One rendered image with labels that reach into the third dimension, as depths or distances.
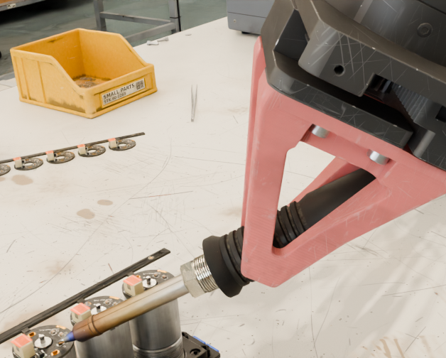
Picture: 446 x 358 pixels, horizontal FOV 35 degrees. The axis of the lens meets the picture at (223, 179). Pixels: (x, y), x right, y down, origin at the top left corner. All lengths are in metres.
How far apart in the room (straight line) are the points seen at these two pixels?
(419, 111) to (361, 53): 0.03
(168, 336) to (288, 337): 0.08
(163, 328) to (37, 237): 0.21
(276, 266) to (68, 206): 0.32
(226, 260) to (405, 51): 0.10
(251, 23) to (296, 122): 0.77
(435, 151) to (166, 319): 0.16
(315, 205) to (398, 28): 0.07
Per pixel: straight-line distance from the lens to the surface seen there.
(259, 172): 0.23
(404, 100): 0.23
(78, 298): 0.33
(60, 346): 0.31
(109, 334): 0.31
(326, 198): 0.26
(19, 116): 0.78
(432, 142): 0.22
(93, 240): 0.51
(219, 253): 0.27
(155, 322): 0.33
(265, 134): 0.22
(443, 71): 0.22
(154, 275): 0.34
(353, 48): 0.19
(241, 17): 1.00
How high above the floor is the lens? 0.99
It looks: 25 degrees down
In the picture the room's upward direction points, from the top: 4 degrees counter-clockwise
